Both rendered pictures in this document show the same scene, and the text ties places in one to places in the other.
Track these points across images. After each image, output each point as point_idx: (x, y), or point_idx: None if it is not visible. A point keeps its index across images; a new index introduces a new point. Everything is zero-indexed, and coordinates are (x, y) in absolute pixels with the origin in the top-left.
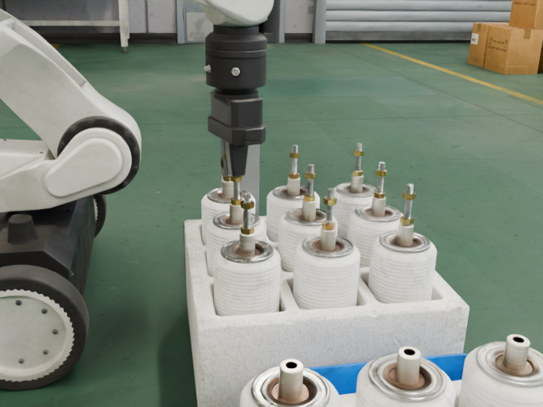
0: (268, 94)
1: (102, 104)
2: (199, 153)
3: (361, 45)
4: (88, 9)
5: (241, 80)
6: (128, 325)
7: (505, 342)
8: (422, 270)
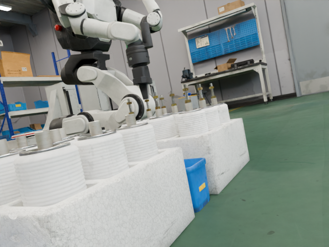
0: (315, 105)
1: (134, 90)
2: (246, 127)
3: None
4: (254, 89)
5: (132, 61)
6: None
7: (143, 122)
8: (188, 120)
